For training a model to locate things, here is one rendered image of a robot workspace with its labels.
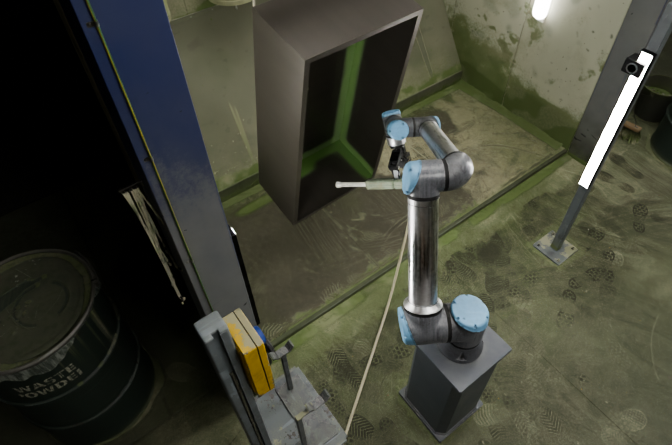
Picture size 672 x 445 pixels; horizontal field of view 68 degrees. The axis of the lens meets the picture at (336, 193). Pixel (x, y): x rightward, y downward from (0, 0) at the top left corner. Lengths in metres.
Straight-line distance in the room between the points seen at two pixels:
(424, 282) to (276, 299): 1.33
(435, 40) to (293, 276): 2.32
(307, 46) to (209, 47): 1.62
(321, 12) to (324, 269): 1.63
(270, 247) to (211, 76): 1.18
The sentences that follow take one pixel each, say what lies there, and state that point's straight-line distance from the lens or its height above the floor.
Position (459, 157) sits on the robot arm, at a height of 1.41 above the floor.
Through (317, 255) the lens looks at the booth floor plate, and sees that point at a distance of 3.19.
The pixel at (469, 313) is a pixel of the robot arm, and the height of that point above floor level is 0.91.
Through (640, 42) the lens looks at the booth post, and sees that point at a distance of 3.59.
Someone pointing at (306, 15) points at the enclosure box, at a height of 1.68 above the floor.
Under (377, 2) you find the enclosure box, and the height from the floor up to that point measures 1.66.
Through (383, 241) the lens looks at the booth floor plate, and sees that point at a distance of 3.25.
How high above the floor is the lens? 2.63
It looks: 47 degrees down
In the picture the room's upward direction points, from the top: 2 degrees counter-clockwise
